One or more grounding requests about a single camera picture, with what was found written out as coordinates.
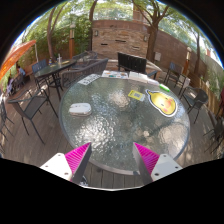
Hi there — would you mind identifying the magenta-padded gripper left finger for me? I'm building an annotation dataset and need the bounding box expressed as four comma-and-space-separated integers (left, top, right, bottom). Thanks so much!
39, 142, 93, 185

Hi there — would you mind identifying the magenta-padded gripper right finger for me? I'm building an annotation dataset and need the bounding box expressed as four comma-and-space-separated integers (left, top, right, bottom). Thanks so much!
132, 142, 184, 186

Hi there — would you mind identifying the white computer mouse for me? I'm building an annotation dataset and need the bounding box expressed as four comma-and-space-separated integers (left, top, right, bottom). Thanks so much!
68, 102, 93, 117

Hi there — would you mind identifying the yellow duck-shaped mouse pad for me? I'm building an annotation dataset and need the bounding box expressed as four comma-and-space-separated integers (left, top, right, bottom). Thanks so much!
145, 88, 179, 118

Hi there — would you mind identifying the dark metal patio chair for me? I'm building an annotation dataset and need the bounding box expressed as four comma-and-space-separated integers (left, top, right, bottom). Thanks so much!
203, 116, 224, 154

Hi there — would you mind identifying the grey mesh metal chair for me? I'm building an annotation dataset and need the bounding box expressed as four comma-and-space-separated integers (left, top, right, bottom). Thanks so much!
7, 88, 59, 145

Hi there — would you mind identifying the dark mesh round-backed chair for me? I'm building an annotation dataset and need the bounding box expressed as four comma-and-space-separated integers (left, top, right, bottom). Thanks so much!
179, 86, 210, 125

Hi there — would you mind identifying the yellow square code card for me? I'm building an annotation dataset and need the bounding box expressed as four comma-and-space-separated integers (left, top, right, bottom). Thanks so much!
127, 89, 146, 102

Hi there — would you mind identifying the pale thin booklet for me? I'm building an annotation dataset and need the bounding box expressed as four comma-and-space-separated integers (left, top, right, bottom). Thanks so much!
146, 77, 160, 87

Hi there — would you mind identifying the red closed parasol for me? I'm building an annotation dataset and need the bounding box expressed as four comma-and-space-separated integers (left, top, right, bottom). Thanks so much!
219, 86, 224, 117

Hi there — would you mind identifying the white sign with black print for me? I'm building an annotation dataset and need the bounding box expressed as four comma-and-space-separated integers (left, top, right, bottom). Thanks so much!
77, 73, 101, 86

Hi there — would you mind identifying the white open book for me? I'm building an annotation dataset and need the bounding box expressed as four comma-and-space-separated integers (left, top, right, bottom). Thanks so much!
128, 71, 149, 84

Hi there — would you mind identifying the dark slatted metal chair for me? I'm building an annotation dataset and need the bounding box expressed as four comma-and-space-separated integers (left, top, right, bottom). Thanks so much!
163, 61, 188, 94

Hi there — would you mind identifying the grey wicker armchair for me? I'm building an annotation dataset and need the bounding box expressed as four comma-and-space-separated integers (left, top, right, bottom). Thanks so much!
71, 50, 99, 69
60, 58, 110, 88

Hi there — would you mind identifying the dark round patio table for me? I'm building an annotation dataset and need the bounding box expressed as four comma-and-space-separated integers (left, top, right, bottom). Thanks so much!
34, 59, 78, 101

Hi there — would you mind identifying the blue mesh chair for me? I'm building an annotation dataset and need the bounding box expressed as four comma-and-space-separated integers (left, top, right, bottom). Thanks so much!
31, 59, 48, 76

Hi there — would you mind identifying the person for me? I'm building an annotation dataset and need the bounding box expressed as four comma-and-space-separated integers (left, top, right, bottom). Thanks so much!
15, 63, 27, 78

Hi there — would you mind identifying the colourful printed leaflet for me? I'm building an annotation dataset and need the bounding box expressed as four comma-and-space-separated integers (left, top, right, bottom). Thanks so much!
100, 69, 130, 80

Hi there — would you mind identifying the black slatted wooden chair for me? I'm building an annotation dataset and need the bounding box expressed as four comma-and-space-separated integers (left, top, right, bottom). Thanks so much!
117, 51, 159, 80

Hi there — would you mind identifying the orange parasol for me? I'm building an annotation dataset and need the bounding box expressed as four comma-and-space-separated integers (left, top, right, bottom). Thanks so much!
0, 39, 38, 81

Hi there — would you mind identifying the brown-trunked tree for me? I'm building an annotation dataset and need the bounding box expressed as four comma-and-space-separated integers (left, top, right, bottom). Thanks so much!
131, 0, 174, 63
45, 3, 68, 61

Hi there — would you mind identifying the orange lamp post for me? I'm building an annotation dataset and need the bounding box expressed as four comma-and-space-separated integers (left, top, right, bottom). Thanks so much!
68, 22, 77, 60
182, 46, 193, 76

